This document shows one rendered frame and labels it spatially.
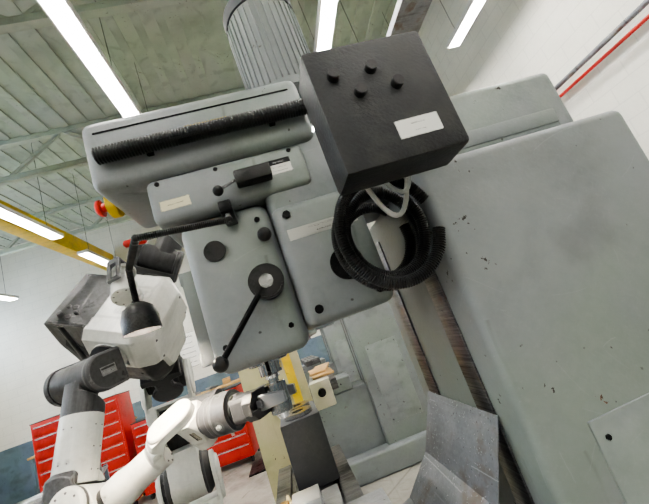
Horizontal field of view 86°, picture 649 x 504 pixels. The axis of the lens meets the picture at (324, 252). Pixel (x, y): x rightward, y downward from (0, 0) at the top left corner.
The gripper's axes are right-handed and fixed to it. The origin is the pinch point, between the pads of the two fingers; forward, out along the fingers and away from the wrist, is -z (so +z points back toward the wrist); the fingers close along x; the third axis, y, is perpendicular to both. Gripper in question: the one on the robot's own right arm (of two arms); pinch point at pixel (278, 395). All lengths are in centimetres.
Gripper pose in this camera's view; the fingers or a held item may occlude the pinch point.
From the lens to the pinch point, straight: 80.7
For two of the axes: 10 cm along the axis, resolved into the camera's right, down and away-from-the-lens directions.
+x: 3.0, 1.0, 9.5
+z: -8.9, 3.9, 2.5
